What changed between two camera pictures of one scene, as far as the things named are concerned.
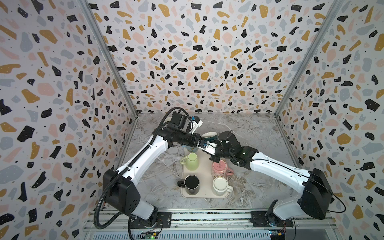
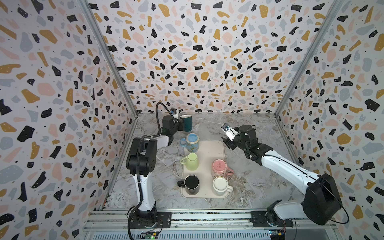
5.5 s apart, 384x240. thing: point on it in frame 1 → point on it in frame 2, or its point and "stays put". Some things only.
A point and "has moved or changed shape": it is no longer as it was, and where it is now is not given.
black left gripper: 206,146 → 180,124
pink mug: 221,169 stays put
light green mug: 191,161 stays put
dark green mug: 210,136 has moved or changed shape
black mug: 191,184 stays put
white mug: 220,185 stays put
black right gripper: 218,151 → 229,141
